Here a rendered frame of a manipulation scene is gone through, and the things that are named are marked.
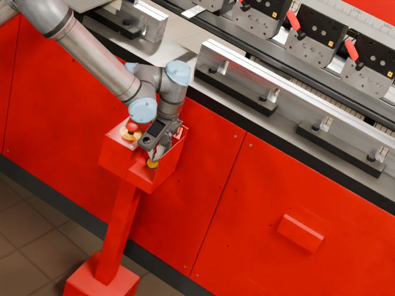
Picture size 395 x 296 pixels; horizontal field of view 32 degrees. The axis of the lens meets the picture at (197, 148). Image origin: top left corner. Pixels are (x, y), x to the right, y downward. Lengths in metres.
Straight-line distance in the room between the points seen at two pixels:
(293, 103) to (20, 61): 1.09
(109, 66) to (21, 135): 1.20
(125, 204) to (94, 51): 0.70
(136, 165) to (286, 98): 0.54
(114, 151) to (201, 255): 0.67
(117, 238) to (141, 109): 0.71
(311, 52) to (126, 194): 0.75
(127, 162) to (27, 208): 0.92
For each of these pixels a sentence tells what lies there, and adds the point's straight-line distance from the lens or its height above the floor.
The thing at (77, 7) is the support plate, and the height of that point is 1.00.
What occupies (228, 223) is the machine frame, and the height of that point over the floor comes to 0.45.
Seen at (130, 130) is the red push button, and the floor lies 0.80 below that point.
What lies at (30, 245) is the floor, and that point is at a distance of 2.82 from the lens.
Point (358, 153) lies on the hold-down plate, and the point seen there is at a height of 0.90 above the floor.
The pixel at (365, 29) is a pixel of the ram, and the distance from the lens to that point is 2.11.
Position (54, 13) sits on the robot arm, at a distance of 1.70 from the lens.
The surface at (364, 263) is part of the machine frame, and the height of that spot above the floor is 0.61.
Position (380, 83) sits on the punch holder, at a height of 1.14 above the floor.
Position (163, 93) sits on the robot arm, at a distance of 1.97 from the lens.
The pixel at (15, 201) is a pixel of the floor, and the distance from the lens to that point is 2.99.
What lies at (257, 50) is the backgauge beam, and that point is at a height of 0.91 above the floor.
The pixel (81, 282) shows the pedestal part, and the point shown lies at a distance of 2.57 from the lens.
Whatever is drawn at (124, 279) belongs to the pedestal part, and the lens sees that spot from 2.61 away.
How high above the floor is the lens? 2.05
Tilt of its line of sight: 35 degrees down
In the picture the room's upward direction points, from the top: 19 degrees clockwise
